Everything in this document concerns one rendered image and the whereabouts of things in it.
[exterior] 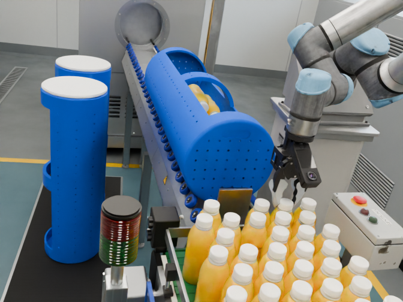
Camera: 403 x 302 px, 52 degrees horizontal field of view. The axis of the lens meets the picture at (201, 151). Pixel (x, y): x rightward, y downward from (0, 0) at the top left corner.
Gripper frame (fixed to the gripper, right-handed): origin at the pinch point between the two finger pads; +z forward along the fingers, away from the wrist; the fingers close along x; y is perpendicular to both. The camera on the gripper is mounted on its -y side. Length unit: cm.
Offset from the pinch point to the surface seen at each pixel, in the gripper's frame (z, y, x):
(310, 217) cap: -0.9, -7.1, -3.5
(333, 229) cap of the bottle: -0.9, -12.2, -7.0
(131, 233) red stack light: -15, -29, 44
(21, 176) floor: 107, 199, 94
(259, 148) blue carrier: -7.5, 18.2, 2.0
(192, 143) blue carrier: -8.4, 18.6, 22.4
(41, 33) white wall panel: 76, 538, 108
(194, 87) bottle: -10, 66, 11
